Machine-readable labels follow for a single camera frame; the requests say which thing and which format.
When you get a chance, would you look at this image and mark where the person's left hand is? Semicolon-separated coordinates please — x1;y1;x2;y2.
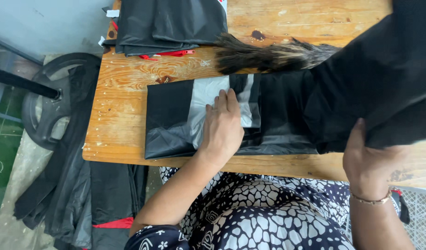
198;88;245;165

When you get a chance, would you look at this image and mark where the person's right hand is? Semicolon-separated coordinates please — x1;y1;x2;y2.
342;118;413;201

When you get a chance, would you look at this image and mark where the black jacket with grey panel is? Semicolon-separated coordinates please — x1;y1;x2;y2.
144;0;426;161

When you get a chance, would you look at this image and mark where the black and red fabric piece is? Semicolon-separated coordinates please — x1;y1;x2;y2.
390;187;411;225

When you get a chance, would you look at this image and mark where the white plastic lattice crate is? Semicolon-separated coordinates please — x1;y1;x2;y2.
344;185;426;250

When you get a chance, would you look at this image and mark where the brown fur hood trim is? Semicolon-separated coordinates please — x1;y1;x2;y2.
213;33;341;75

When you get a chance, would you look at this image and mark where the navy white patterned dress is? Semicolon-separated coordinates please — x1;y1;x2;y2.
124;166;402;250

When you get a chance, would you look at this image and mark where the red zipper strip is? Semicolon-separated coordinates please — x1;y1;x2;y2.
139;49;196;62

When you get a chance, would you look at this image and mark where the stack of folded black jackets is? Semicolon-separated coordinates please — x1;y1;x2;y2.
102;0;229;58

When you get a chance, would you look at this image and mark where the heap of black garments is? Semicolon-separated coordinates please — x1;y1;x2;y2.
13;64;149;250

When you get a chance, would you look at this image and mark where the black weight plate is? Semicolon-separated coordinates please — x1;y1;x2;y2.
21;52;102;151

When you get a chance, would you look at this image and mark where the black barbell bar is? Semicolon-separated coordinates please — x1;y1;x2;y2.
0;65;61;100

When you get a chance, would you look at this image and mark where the gold bracelet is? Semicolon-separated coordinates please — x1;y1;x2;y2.
348;187;393;206

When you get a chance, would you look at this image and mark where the grey metal frame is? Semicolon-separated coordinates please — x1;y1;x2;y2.
0;36;45;67

